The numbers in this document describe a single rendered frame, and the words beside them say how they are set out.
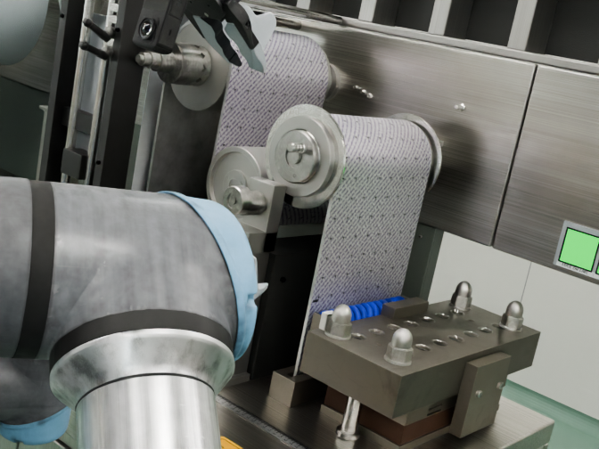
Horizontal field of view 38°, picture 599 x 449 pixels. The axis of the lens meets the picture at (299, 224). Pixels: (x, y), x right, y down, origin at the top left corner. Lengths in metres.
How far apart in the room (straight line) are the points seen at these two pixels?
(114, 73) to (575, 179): 0.71
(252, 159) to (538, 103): 0.45
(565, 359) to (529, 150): 2.65
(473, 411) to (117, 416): 0.84
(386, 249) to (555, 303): 2.66
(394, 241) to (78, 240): 0.89
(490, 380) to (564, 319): 2.68
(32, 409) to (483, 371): 0.63
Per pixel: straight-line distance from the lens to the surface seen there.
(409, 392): 1.16
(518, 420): 1.44
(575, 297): 3.95
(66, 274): 0.54
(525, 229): 1.42
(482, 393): 1.30
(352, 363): 1.17
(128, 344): 0.52
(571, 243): 1.38
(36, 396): 0.95
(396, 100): 1.55
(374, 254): 1.34
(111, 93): 1.34
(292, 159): 1.23
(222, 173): 1.36
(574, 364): 4.00
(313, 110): 1.24
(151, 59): 1.33
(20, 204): 0.55
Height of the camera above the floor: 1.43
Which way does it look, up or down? 13 degrees down
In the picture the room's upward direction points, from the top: 11 degrees clockwise
